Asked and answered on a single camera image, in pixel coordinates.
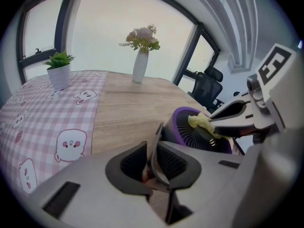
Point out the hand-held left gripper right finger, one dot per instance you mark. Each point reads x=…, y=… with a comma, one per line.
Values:
x=213, y=186

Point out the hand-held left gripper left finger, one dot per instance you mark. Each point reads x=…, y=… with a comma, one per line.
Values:
x=95, y=193

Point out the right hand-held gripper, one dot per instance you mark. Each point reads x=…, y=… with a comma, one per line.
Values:
x=273, y=65

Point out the yellow cleaning cloth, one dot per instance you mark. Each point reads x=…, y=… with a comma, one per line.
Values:
x=202, y=122

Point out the purple round fan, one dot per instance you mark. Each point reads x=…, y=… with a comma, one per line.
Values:
x=185, y=127

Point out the person's left hand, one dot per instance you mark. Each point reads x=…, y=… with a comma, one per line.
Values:
x=146, y=176

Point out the black office chair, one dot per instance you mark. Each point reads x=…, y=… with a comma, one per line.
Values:
x=206, y=89

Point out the pink checked tablecloth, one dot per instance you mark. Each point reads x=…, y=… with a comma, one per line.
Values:
x=35, y=117

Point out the white ceiling pipe run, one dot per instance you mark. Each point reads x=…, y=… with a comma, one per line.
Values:
x=237, y=20

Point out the white ribbed vase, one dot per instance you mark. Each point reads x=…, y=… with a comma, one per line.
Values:
x=140, y=68

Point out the green potted plant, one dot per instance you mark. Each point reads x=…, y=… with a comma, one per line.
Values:
x=59, y=77

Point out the pink flower bouquet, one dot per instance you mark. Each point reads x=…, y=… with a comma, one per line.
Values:
x=142, y=37

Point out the black framed window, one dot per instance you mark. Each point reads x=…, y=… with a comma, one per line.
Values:
x=118, y=8

